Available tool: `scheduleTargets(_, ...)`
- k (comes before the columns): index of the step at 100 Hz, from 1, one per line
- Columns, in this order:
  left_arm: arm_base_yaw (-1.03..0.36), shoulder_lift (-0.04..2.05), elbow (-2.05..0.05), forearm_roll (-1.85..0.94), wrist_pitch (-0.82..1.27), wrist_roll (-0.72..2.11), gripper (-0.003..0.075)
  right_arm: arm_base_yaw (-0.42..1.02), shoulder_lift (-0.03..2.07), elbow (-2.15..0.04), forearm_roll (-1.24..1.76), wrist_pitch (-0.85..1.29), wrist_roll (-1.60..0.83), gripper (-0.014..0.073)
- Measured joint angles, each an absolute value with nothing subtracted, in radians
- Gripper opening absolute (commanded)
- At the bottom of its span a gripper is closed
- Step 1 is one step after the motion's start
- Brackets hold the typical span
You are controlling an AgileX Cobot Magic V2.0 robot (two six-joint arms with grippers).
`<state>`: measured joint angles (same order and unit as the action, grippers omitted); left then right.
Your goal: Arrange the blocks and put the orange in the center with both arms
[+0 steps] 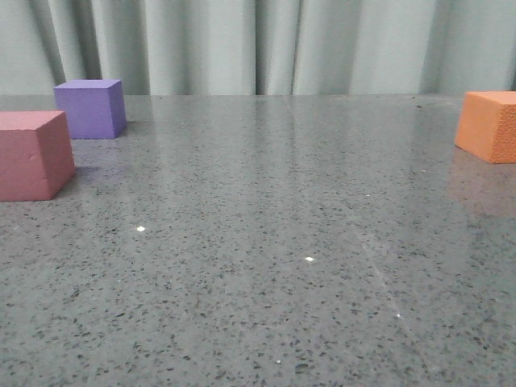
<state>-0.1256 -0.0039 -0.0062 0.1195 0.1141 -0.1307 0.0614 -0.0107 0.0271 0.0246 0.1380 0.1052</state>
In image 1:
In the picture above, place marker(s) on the orange foam cube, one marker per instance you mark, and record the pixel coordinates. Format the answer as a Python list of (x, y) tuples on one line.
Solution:
[(486, 127)]

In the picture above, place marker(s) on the grey-green curtain backdrop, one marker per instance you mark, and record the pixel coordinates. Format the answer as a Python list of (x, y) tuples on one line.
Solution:
[(260, 47)]

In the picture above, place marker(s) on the purple foam cube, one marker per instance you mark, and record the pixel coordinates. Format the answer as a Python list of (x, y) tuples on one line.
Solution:
[(94, 109)]

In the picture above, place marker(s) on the dark red foam cube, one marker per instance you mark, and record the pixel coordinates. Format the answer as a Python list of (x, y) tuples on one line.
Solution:
[(36, 155)]

